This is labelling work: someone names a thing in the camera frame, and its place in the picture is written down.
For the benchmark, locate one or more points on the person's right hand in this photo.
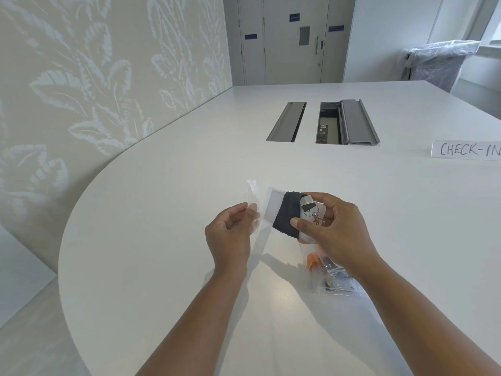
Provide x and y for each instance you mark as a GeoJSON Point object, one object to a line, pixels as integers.
{"type": "Point", "coordinates": [344, 234]}

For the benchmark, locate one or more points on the person's left hand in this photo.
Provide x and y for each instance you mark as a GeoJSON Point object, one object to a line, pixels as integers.
{"type": "Point", "coordinates": [227, 238]}

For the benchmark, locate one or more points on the person's right thumb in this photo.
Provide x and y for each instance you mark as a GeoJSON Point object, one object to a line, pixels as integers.
{"type": "Point", "coordinates": [302, 225]}

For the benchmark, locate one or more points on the person's left thumb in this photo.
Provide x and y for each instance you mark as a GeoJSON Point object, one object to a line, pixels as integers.
{"type": "Point", "coordinates": [242, 209]}

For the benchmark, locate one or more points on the small clear plastic bag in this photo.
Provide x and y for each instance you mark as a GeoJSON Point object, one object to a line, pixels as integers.
{"type": "Point", "coordinates": [253, 191]}

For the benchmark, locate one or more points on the white card holder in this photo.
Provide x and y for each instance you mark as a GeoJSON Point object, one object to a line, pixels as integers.
{"type": "Point", "coordinates": [272, 205]}

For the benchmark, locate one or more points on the person's left forearm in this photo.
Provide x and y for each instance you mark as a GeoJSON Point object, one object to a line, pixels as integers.
{"type": "Point", "coordinates": [195, 325]}

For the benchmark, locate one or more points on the person's right forearm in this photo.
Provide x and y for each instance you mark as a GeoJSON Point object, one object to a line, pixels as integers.
{"type": "Point", "coordinates": [415, 325]}

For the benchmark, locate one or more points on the orange plastic piece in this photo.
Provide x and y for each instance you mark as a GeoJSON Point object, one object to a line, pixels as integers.
{"type": "Point", "coordinates": [312, 263]}

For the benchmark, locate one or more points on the clear bag with metal parts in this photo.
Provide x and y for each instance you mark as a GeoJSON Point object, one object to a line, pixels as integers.
{"type": "Point", "coordinates": [336, 281]}

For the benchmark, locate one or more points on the grey double door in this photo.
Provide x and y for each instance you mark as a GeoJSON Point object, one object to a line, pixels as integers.
{"type": "Point", "coordinates": [293, 43]}

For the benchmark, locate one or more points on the white paper sign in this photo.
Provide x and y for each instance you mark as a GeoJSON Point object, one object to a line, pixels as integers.
{"type": "Point", "coordinates": [465, 149]}

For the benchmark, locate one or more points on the plastic-covered chair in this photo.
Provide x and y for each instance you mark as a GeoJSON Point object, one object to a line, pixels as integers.
{"type": "Point", "coordinates": [438, 64]}

